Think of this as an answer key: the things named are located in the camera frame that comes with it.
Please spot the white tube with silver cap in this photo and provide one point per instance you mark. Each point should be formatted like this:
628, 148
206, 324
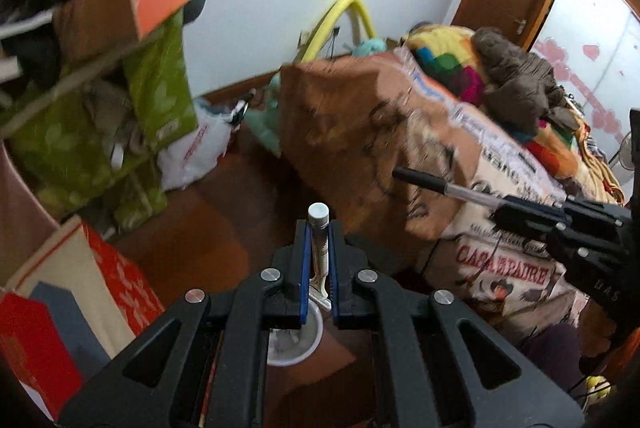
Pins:
318, 238

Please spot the white wardrobe with pink stickers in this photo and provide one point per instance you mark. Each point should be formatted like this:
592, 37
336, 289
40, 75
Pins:
595, 33

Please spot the red patterned white cardboard box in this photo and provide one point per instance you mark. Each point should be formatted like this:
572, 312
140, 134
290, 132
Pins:
75, 268

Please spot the black and silver pen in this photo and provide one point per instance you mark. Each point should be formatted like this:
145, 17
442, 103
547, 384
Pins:
440, 184

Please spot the white fan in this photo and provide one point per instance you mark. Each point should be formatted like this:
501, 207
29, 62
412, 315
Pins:
620, 153

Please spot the beige yellow blanket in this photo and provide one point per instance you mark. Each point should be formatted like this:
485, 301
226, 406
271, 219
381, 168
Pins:
595, 158

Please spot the newspaper print blanket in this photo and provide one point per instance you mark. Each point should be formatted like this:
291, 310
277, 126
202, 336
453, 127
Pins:
350, 118

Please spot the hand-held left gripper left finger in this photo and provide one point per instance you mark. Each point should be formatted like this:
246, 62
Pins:
300, 273

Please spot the brown puffer jacket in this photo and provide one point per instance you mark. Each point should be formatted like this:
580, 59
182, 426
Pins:
520, 83

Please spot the white plastic bag red print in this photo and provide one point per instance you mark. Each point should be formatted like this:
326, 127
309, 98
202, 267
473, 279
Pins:
192, 153

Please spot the colourful patchwork blanket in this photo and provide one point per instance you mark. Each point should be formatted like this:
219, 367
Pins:
445, 63

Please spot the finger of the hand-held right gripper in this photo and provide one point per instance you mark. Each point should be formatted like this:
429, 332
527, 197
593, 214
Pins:
530, 220
595, 213

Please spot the white cup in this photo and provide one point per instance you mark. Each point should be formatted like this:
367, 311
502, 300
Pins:
290, 350

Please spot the yellow hoop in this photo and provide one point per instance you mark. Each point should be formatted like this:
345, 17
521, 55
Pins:
357, 8

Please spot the yellow green ball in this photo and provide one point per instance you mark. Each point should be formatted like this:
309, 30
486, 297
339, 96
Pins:
598, 388

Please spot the teal cloth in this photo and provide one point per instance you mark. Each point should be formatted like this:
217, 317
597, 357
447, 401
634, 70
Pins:
267, 123

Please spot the green leaf print bag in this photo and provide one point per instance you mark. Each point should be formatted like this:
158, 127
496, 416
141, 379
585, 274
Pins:
160, 78

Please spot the teal plush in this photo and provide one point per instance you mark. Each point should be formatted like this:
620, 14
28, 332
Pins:
370, 47

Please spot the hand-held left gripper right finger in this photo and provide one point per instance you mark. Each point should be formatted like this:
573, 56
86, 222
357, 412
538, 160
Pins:
334, 273

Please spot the wooden slat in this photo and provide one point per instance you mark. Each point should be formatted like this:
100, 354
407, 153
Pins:
75, 81

